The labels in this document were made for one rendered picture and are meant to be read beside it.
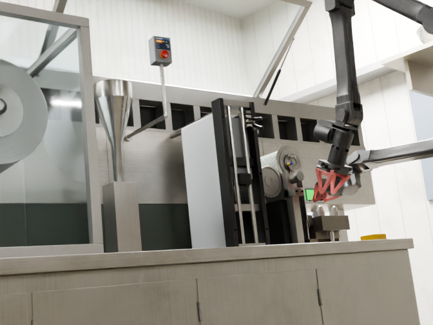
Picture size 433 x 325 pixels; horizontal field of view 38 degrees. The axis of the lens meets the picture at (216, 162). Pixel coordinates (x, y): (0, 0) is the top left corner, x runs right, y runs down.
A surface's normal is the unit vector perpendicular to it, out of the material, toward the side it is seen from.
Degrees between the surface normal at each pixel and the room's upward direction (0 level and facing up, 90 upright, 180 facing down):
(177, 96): 90
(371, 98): 90
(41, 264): 90
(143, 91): 90
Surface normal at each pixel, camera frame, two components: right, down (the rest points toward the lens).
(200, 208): -0.80, -0.04
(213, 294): 0.58, -0.22
